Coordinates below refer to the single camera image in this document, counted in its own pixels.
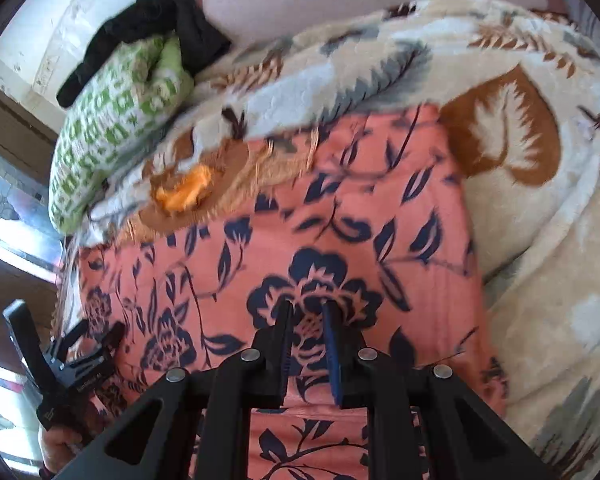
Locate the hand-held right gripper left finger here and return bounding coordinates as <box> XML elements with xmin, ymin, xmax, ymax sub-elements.
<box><xmin>55</xmin><ymin>299</ymin><xmax>296</xmax><ymax>480</ymax></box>

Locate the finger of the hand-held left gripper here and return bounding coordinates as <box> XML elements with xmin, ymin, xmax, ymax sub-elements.
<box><xmin>82</xmin><ymin>322</ymin><xmax>127</xmax><ymax>367</ymax></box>
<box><xmin>54</xmin><ymin>319</ymin><xmax>91</xmax><ymax>358</ymax></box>

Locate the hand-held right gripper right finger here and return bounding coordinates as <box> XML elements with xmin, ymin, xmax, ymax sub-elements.
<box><xmin>321</xmin><ymin>299</ymin><xmax>557</xmax><ymax>480</ymax></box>

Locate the orange floral garment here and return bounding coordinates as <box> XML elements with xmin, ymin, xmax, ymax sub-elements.
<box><xmin>77</xmin><ymin>102</ymin><xmax>508</xmax><ymax>480</ymax></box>

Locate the person's left hand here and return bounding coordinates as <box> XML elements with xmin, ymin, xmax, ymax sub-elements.
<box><xmin>39</xmin><ymin>424</ymin><xmax>90</xmax><ymax>476</ymax></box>

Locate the brown frayed cloth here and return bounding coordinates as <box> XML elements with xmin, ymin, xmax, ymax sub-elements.
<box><xmin>115</xmin><ymin>137</ymin><xmax>321</xmax><ymax>243</ymax></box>

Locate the green patterned pillow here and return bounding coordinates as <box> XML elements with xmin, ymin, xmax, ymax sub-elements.
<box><xmin>49</xmin><ymin>34</ymin><xmax>197</xmax><ymax>235</ymax></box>

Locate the cream leaf-print blanket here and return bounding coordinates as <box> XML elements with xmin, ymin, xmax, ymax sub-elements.
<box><xmin>72</xmin><ymin>0</ymin><xmax>600</xmax><ymax>463</ymax></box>

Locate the black cloth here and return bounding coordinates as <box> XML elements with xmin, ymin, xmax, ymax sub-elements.
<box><xmin>56</xmin><ymin>0</ymin><xmax>232</xmax><ymax>109</ymax></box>

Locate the pink quilted cushion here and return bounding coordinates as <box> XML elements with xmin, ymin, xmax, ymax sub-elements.
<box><xmin>199</xmin><ymin>0</ymin><xmax>552</xmax><ymax>47</ymax></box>

